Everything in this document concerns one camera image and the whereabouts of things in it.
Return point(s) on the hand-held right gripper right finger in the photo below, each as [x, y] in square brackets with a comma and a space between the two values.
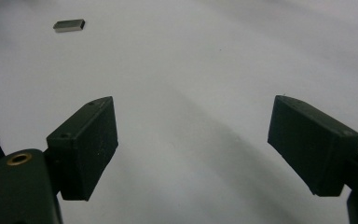
[310, 146]

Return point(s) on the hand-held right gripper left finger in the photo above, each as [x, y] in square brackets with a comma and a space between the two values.
[84, 149]

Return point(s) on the small grey metal block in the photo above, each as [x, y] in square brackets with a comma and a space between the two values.
[69, 25]

